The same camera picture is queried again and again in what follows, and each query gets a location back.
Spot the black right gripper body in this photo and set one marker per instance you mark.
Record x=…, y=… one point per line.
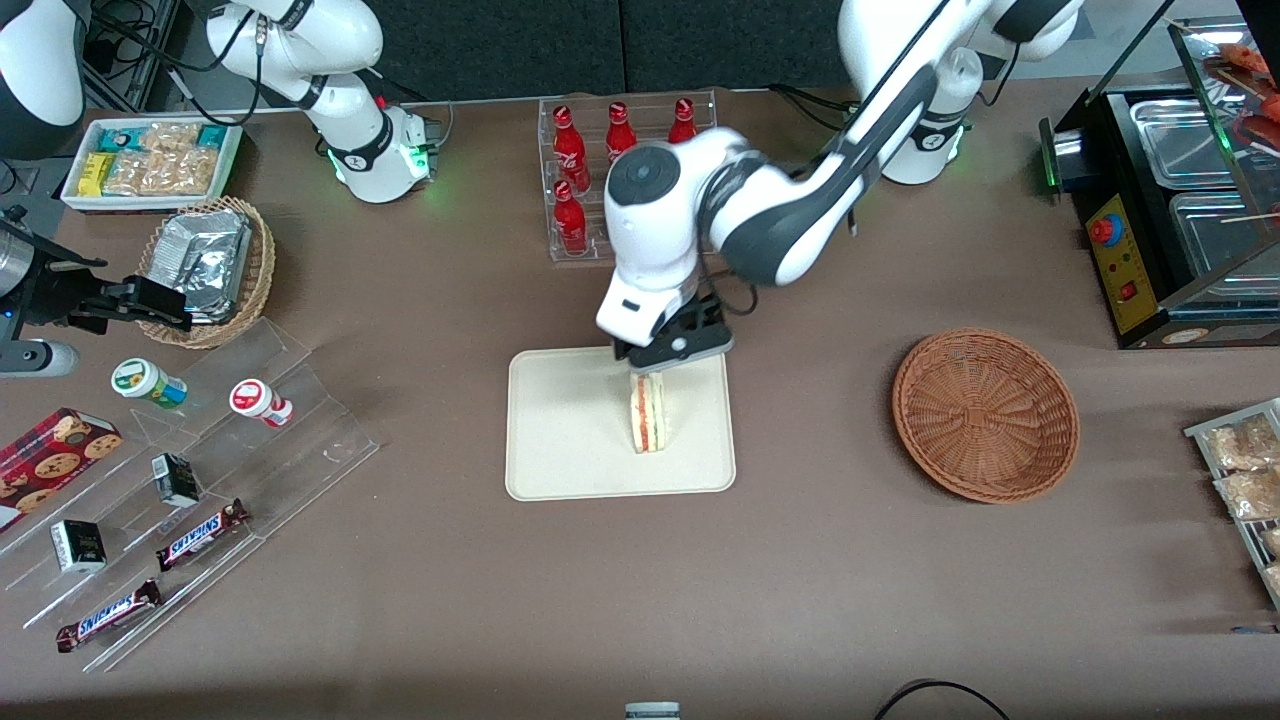
x=62, y=296

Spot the triangular sandwich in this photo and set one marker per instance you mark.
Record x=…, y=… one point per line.
x=648, y=415

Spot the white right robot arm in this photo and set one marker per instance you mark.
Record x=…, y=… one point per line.
x=350, y=150

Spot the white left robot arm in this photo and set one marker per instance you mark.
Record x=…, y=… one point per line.
x=660, y=230

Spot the white snack tray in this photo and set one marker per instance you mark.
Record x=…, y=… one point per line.
x=70, y=190

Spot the light wicker basket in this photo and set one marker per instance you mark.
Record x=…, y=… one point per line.
x=260, y=270

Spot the cream plastic tray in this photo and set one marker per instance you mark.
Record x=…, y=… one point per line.
x=570, y=430

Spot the brown wicker basket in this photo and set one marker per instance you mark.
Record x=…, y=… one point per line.
x=985, y=415

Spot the silver foil packet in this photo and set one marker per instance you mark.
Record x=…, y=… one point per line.
x=200, y=255
x=215, y=312

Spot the green lid white cup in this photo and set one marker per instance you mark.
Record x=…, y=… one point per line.
x=145, y=382

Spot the yellow snack packet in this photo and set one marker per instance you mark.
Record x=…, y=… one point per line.
x=96, y=174

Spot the clear bag of crackers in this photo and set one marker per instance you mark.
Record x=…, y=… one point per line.
x=170, y=136
x=188, y=172
x=130, y=175

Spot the red lid white cup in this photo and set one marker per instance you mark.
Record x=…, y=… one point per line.
x=255, y=400

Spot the red cola bottle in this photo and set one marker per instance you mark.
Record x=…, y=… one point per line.
x=684, y=120
x=570, y=225
x=569, y=150
x=620, y=130

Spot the red plaid cookie box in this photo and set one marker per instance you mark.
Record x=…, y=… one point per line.
x=50, y=460

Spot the teal snack packet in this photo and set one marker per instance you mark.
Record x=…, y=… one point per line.
x=118, y=140
x=213, y=136

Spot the small black carton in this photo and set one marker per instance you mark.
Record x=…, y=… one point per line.
x=78, y=546
x=176, y=480

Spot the clear acrylic bottle rack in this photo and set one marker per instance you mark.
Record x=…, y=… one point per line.
x=548, y=180

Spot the clear acrylic stepped stand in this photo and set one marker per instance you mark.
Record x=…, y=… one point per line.
x=300, y=450

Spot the brown Snickers bar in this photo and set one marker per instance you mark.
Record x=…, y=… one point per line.
x=108, y=616
x=200, y=535

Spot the small grey device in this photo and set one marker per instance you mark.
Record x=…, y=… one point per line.
x=652, y=711

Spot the black glass food warmer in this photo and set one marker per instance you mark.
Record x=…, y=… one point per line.
x=1125, y=260

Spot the steel warmer pan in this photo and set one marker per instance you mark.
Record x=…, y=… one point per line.
x=1225, y=235
x=1185, y=145

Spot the clear bag of snacks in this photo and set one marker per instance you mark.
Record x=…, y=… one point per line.
x=1273, y=578
x=1245, y=443
x=1272, y=542
x=1250, y=494

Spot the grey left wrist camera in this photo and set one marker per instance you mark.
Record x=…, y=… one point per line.
x=690, y=350

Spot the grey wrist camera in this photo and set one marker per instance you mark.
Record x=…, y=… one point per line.
x=690, y=350
x=35, y=358

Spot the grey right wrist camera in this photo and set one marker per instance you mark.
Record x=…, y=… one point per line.
x=35, y=358

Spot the aluminium frame post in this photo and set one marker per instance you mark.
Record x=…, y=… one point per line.
x=150, y=50

